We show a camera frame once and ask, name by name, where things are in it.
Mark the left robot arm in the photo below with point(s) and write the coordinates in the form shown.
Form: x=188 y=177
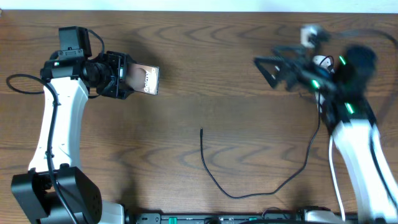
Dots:
x=55 y=189

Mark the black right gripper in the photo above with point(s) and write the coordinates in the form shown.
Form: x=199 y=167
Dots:
x=280 y=63

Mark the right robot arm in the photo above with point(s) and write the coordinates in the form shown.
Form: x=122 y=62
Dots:
x=349 y=119

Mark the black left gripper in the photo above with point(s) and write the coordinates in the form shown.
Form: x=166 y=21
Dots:
x=120 y=59

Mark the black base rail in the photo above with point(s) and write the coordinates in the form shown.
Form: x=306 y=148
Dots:
x=268 y=217

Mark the Galaxy S25 Ultra smartphone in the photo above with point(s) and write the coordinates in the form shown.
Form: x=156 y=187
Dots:
x=143 y=78

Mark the white power strip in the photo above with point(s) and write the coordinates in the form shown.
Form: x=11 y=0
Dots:
x=326 y=62

